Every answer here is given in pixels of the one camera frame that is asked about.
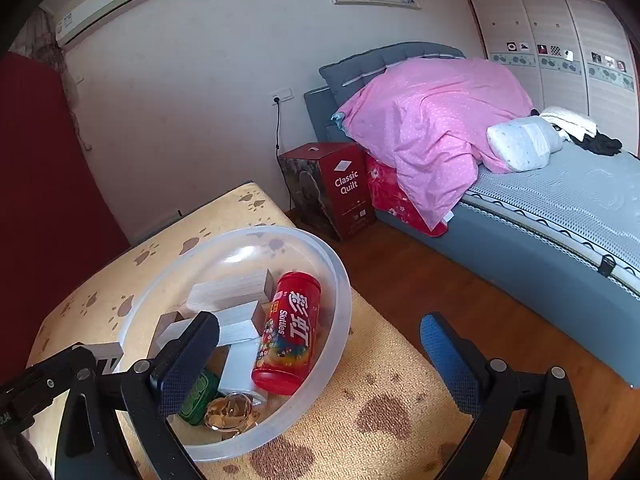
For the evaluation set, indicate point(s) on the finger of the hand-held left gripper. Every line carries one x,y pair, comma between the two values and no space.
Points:
107,366
60,367

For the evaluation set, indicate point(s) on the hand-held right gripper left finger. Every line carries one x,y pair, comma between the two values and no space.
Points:
192,365

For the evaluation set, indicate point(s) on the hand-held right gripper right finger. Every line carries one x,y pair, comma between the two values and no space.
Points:
447,360

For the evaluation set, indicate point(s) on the black and white patterned block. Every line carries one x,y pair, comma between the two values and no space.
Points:
107,350

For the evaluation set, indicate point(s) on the green metal tin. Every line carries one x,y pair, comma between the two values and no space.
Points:
200,395

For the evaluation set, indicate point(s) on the small brown wooden block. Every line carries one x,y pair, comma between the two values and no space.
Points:
170,325

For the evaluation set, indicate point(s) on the white charger plug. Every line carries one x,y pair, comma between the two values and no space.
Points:
240,365

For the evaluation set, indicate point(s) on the white painted wooden block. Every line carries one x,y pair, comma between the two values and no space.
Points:
240,327

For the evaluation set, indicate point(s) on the large light wooden block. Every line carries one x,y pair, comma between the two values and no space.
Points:
230,290

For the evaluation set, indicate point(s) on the red candy can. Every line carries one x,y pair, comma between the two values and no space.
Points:
287,340

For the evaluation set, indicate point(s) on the clear plastic basin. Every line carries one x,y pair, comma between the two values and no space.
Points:
225,255

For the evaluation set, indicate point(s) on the grey upholstered bed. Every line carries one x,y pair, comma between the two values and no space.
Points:
525,240

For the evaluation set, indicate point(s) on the red floral blanket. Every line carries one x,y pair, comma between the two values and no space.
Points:
390,190

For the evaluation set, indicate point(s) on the red cardboard box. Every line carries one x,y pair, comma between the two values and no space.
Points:
350,190

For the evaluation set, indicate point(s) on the white pillow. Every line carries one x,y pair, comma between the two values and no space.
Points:
520,142

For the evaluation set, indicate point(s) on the pink dotted quilt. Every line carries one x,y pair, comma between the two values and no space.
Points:
425,125

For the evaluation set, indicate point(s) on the black clothes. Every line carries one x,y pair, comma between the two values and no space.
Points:
600,145

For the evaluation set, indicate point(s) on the white folded clothes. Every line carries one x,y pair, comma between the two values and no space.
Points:
570,120

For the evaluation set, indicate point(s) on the patterned curtain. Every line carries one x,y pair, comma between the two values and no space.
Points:
50,40

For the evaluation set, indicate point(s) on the white sliding door wardrobe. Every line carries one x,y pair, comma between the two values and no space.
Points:
550,25

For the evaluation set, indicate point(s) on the white air conditioner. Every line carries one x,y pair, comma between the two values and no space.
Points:
100,2

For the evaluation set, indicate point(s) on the white wall socket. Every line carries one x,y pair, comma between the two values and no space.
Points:
281,97

